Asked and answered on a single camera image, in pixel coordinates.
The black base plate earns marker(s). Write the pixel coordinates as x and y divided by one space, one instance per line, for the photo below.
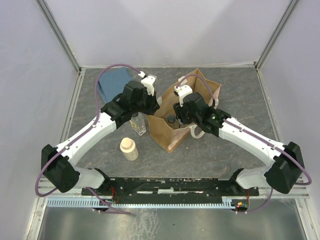
120 187

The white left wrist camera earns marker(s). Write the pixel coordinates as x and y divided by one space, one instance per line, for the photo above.
148 81

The aluminium frame rail left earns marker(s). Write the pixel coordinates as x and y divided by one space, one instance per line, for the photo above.
44 8

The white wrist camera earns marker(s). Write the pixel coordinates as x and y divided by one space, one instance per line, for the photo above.
182 92
148 81

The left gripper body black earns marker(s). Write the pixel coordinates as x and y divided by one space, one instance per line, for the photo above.
146 105

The aluminium frame post right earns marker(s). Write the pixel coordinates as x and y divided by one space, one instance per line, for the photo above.
289 10

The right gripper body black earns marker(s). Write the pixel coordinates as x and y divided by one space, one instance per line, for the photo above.
183 115

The folded blue cloth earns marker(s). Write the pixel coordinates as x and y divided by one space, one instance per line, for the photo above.
112 83

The blue toothed cable strip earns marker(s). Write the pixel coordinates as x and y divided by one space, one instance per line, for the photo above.
170 201

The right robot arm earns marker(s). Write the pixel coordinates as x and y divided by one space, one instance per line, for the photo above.
283 163

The beige cylindrical bottle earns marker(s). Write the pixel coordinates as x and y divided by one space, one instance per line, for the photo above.
129 149

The brown canvas bag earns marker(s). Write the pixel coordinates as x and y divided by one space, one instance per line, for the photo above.
164 127

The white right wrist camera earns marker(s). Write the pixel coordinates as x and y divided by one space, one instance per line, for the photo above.
182 92

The clear bottle dark cap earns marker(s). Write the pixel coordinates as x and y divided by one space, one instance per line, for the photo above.
137 122
172 122

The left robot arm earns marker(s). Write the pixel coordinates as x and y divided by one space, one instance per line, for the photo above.
59 164

